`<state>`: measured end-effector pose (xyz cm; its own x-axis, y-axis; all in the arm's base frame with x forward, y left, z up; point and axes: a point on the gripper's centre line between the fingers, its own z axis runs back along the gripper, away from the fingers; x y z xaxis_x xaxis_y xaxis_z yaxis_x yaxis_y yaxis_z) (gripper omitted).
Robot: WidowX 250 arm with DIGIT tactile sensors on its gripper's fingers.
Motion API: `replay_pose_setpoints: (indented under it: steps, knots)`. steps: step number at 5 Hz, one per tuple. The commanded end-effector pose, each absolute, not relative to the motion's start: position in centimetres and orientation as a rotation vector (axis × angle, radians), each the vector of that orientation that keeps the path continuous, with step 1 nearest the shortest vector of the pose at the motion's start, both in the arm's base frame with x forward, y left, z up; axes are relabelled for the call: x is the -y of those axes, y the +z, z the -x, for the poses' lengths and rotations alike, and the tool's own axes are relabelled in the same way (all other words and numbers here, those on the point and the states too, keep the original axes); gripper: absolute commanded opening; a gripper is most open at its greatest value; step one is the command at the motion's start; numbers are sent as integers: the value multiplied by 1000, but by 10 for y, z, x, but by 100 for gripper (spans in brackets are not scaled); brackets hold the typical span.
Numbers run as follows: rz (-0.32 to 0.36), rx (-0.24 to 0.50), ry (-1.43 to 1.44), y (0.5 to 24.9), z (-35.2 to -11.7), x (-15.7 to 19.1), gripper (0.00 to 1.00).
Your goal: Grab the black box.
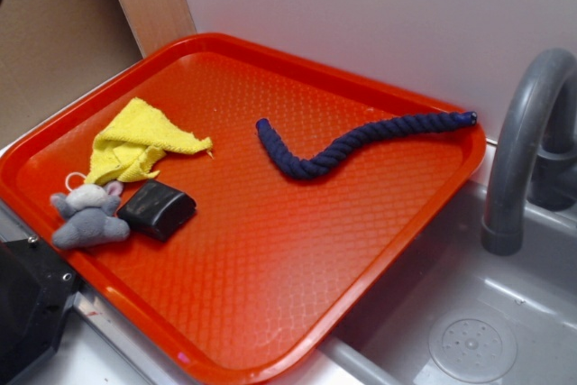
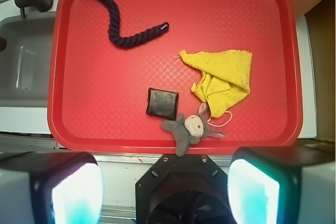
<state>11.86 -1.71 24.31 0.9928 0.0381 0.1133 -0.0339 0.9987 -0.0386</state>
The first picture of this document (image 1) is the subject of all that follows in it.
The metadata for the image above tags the grey plastic faucet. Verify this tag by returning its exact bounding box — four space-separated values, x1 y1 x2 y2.
481 48 576 256

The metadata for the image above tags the yellow cloth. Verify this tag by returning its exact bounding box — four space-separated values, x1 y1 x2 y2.
86 97 213 186

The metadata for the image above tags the grey plush mouse toy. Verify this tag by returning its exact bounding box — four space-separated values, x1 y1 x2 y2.
50 172 130 251

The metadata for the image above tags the red plastic tray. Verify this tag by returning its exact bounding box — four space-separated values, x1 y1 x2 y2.
1 34 486 384

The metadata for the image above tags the black box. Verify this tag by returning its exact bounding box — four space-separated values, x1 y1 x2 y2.
117 179 197 243

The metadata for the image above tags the dark blue rope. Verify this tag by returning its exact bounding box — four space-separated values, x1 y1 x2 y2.
255 109 479 181

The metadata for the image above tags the grey plastic sink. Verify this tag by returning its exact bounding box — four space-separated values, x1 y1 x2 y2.
315 179 577 385

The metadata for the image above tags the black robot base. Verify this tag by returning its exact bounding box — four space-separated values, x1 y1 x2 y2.
1 236 80 384

